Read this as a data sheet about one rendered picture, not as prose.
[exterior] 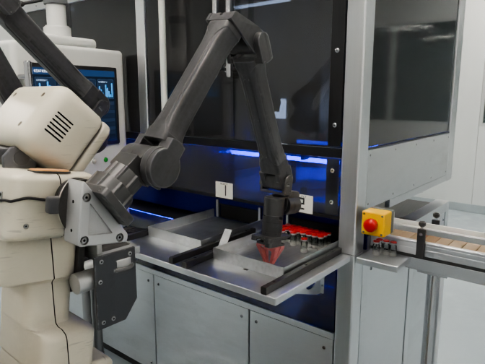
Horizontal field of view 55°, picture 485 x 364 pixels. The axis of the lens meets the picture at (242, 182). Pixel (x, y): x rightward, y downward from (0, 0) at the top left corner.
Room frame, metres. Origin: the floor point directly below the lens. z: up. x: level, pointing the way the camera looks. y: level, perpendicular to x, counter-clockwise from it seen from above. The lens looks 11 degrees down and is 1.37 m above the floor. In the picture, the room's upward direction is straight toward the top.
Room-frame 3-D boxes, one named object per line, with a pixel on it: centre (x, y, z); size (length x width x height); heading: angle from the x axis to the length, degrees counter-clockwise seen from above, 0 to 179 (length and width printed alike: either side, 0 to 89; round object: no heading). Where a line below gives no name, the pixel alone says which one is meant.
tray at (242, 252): (1.39, -0.12, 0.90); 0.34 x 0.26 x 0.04; 140
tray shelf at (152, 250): (1.47, 0.04, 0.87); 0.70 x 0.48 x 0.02; 51
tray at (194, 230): (1.63, 0.13, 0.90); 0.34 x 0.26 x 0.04; 141
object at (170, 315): (2.40, 0.14, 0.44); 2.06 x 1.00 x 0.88; 51
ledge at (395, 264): (1.37, -0.44, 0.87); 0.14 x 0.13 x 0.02; 141
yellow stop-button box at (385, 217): (1.35, -0.41, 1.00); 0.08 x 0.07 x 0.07; 141
